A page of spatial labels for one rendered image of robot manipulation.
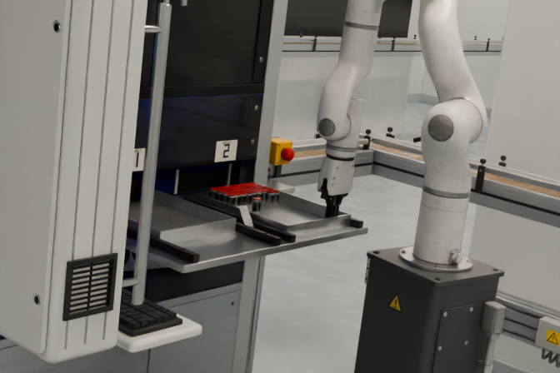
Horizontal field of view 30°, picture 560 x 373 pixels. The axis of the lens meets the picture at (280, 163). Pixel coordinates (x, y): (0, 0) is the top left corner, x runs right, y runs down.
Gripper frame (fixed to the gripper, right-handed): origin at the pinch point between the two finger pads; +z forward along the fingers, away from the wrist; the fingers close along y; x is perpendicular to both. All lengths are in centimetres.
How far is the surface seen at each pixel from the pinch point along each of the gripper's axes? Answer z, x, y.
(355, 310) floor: 93, -97, -158
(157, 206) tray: 4.8, -35.0, 31.1
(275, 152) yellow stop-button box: -7.0, -35.0, -14.5
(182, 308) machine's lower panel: 37, -35, 17
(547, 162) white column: 0, -10, -144
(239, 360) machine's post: 59, -34, -10
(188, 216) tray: 4.7, -24.6, 29.5
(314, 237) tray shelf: 4.4, 4.6, 12.1
